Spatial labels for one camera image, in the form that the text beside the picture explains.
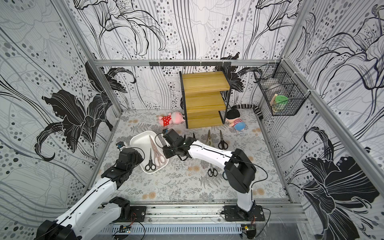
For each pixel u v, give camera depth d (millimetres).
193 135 1041
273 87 794
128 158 626
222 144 983
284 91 798
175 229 765
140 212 732
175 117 1053
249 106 1187
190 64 944
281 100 782
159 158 904
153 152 905
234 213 717
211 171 878
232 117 1061
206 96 1065
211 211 747
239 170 462
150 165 881
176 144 627
